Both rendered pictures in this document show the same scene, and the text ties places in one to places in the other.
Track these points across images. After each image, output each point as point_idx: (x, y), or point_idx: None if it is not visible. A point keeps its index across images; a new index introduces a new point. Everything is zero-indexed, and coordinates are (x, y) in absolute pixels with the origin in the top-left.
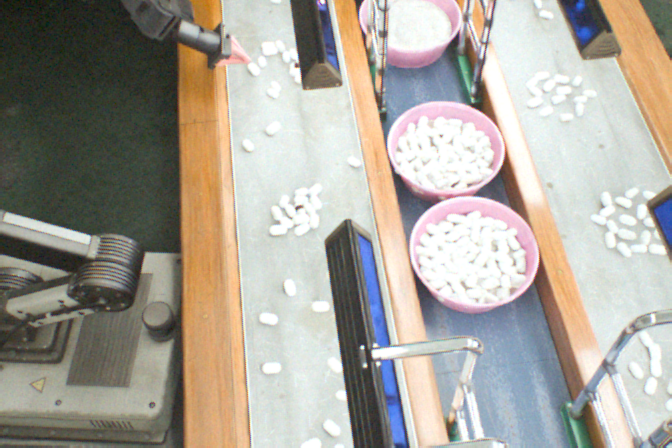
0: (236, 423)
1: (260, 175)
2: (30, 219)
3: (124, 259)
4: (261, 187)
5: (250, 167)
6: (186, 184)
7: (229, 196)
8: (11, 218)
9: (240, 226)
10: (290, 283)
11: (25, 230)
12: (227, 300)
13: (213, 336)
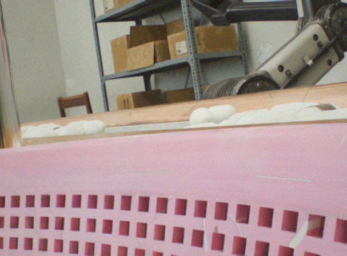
0: (40, 122)
1: (161, 128)
2: (304, 36)
3: (222, 87)
4: (145, 130)
5: (188, 125)
6: (244, 94)
7: (179, 114)
8: (310, 27)
9: (138, 126)
10: (33, 127)
11: (295, 36)
12: (95, 115)
13: (90, 114)
